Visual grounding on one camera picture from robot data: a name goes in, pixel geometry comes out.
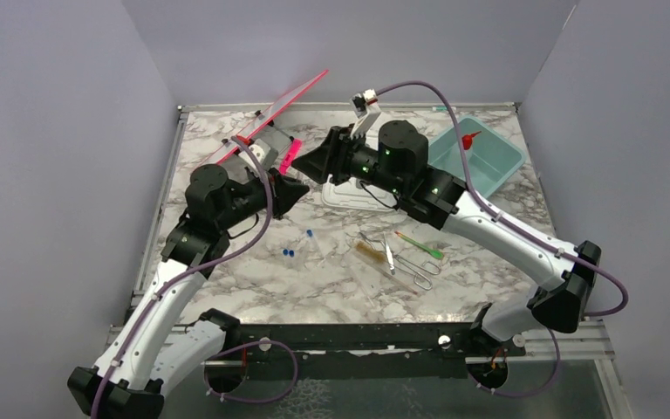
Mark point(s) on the clear test tube rack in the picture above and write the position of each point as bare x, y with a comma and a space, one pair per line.
302, 259

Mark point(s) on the metal wire tongs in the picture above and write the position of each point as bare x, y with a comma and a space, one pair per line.
421, 273

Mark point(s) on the white plastic lid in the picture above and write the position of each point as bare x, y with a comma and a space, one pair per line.
350, 195

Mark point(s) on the green spatula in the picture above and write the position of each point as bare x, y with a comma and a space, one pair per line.
432, 252

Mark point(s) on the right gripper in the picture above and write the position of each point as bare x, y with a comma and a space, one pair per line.
329, 158

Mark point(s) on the pink acrylic stand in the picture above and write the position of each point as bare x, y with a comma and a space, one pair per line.
263, 119

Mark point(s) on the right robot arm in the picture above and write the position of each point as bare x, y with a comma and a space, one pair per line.
562, 271

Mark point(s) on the red capped squeeze bottle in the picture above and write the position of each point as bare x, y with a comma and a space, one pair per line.
467, 140

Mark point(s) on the clear glass rod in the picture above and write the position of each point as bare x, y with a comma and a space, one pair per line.
350, 267

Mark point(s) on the teal plastic bin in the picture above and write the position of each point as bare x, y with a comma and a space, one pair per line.
492, 159

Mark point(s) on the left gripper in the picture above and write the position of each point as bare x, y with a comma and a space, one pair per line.
286, 192

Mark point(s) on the metal tweezers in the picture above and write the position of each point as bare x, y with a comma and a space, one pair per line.
389, 256

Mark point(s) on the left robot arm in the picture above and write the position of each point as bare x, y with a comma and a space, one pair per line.
132, 378

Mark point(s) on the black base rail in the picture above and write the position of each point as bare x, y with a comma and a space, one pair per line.
277, 352

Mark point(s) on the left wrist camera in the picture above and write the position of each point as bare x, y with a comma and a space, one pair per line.
263, 153

